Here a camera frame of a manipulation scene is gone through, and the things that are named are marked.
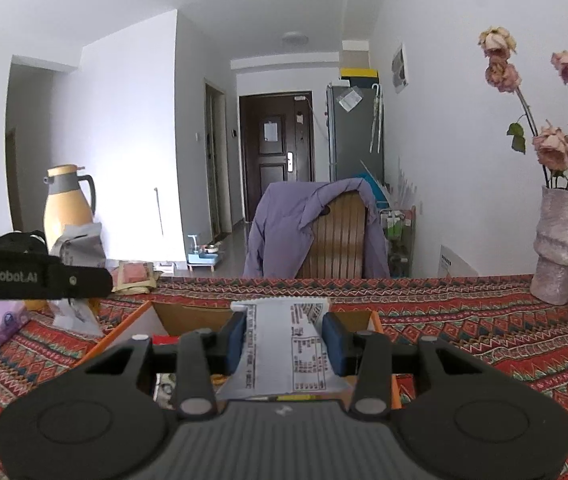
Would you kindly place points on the wooden chair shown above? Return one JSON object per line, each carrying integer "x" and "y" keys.
{"x": 339, "y": 240}

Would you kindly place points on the black bag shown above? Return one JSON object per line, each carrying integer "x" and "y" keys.
{"x": 19, "y": 240}

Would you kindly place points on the ceiling lamp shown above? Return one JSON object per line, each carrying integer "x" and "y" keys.
{"x": 295, "y": 37}

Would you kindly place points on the folded patterned cloth coaster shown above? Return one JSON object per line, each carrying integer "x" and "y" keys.
{"x": 134, "y": 277}

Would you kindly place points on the bunch of dried pink roses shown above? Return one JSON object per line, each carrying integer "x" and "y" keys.
{"x": 553, "y": 147}

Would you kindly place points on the grey snack packet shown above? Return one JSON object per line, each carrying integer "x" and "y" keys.
{"x": 81, "y": 247}

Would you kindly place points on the white board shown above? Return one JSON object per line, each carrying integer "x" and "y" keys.
{"x": 456, "y": 262}

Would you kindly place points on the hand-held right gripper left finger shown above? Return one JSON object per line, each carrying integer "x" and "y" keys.
{"x": 238, "y": 340}

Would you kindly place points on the grey refrigerator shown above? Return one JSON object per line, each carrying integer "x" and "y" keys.
{"x": 353, "y": 135}

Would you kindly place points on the pink textured vase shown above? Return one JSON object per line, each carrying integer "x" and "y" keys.
{"x": 561, "y": 245}

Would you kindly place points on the yellow box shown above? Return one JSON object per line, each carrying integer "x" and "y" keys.
{"x": 358, "y": 73}

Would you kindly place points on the white wall panel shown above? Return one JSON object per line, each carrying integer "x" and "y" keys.
{"x": 399, "y": 67}

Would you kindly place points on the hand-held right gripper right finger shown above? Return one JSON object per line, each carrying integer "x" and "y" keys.
{"x": 334, "y": 340}

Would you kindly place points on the purple jacket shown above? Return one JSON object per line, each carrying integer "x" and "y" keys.
{"x": 279, "y": 225}

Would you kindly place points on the cream box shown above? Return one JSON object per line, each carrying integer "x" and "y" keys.
{"x": 354, "y": 54}

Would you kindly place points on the beige thermos jug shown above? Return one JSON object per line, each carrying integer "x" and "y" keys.
{"x": 64, "y": 205}

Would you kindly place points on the white folded umbrella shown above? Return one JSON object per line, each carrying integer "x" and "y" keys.
{"x": 376, "y": 120}

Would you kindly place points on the blue plastic item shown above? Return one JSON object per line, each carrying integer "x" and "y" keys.
{"x": 377, "y": 192}

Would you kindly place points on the white printed snack packet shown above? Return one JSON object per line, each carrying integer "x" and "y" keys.
{"x": 284, "y": 345}

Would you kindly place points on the dark brown door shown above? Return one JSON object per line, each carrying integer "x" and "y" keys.
{"x": 274, "y": 160}

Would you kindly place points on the white dried grass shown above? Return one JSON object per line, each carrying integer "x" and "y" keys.
{"x": 403, "y": 187}

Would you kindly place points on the patterned red tablecloth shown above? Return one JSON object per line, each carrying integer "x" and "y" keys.
{"x": 488, "y": 320}

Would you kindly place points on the storage rack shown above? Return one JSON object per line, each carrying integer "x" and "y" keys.
{"x": 397, "y": 240}

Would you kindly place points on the orange cardboard box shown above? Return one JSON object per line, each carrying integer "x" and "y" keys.
{"x": 184, "y": 317}

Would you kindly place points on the small blue stool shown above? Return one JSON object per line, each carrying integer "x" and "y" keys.
{"x": 203, "y": 256}

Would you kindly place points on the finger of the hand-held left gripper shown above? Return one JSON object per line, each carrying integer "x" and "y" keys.
{"x": 84, "y": 280}

